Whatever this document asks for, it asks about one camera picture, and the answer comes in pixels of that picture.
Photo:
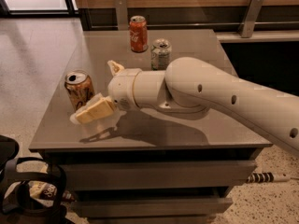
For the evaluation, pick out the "grey drawer cabinet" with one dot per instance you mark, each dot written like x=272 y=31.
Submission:
x=144 y=136

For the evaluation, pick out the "right metal bracket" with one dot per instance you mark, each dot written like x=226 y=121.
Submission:
x=247 y=26

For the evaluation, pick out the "left metal bracket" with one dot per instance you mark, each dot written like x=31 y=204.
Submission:
x=121 y=14

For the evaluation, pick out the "metal bracket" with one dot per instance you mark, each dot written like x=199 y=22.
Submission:
x=121 y=14
x=247 y=26

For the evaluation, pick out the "grey drawer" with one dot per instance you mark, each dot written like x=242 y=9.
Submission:
x=157 y=175
x=152 y=207

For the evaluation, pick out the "upper grey drawer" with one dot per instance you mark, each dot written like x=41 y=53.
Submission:
x=157 y=175

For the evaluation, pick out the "striped handle tool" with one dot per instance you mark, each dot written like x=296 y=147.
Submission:
x=269 y=178

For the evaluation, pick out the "white green soda can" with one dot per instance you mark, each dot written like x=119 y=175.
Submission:
x=161 y=50

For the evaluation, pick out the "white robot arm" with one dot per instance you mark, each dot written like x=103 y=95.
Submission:
x=188 y=86

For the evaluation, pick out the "snack bag on floor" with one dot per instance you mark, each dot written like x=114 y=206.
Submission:
x=45 y=191

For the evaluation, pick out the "red Coca-Cola can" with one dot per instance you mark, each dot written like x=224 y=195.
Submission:
x=138 y=34

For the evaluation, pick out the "lower grey drawer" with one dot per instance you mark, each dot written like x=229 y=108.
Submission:
x=152 y=207

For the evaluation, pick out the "black chair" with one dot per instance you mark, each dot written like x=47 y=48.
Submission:
x=16 y=205

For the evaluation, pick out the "orange LaCroix can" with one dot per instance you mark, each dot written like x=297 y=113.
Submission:
x=79 y=87

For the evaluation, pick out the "grey counter ledge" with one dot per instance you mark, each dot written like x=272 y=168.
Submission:
x=260 y=36

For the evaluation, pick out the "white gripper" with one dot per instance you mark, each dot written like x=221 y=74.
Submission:
x=121 y=88

